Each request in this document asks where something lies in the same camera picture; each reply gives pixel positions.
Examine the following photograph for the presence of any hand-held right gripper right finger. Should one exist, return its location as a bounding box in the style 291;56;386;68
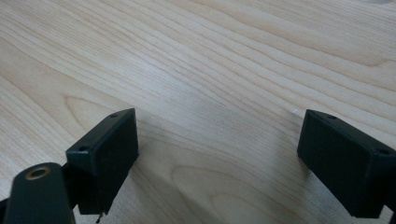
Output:
296;108;396;219

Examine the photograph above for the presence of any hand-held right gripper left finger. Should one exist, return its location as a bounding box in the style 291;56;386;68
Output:
65;107;140;217

